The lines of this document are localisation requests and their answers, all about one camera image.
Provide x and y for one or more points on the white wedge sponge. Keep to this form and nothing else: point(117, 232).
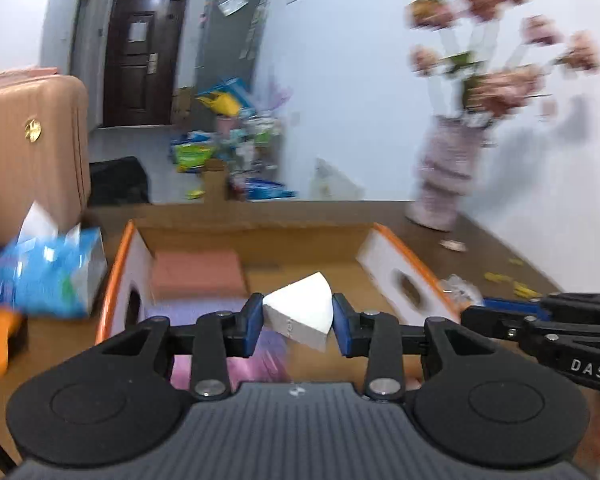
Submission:
point(300, 310)

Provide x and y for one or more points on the brown cardboard piece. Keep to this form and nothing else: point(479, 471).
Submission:
point(215, 182)

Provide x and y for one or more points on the black bag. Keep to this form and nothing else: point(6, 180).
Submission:
point(117, 180)

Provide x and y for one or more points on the pink textured vase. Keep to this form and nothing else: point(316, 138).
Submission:
point(442, 180)

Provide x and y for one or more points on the red orange cardboard box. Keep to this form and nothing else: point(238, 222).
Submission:
point(290, 245)

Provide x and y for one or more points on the purple knit sachet bag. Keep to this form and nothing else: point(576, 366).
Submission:
point(180, 310)

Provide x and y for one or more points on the pink cream layered sponge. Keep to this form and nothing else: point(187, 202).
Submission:
point(195, 275)

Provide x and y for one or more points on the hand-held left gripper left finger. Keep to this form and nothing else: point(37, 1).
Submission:
point(254, 325)

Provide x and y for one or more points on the white folded umbrella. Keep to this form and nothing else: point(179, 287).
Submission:
point(255, 30)

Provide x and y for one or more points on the blue packets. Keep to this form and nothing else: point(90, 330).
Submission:
point(267, 191)

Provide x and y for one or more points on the scattered yellow flower buds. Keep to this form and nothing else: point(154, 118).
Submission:
point(525, 290)

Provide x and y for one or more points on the blue tissue pack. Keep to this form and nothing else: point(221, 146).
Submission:
point(45, 280)

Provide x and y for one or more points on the clear crinkled plastic bag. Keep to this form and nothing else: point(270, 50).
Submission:
point(460, 290)

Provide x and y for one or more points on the green packet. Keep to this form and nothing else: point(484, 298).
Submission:
point(192, 157)

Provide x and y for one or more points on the pink bucket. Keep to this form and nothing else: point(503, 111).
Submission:
point(225, 125)

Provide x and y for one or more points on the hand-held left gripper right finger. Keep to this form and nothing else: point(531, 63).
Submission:
point(341, 325)

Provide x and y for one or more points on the dark brown door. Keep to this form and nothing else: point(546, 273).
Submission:
point(125, 85)

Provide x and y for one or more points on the brown cardboard box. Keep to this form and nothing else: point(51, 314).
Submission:
point(182, 107)

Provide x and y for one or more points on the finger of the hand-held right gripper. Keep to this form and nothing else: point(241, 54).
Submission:
point(490, 322)
point(515, 303)

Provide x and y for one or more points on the white plastic bag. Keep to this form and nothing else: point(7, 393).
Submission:
point(335, 182)

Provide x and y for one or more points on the pink ribbed suitcase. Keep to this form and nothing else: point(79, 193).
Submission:
point(30, 170)

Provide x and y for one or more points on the white paper on refrigerator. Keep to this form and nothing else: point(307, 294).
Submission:
point(231, 4)

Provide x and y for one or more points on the blue and yellow plastic tools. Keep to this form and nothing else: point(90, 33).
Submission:
point(225, 97)

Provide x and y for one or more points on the bunch of dried pink roses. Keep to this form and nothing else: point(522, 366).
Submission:
point(500, 85)

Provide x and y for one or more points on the white paper on door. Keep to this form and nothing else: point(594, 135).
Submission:
point(141, 31)

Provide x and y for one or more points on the light pink fluffy cloth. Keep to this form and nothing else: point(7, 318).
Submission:
point(252, 372)

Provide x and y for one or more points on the grey refrigerator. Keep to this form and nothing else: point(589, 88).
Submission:
point(220, 50)

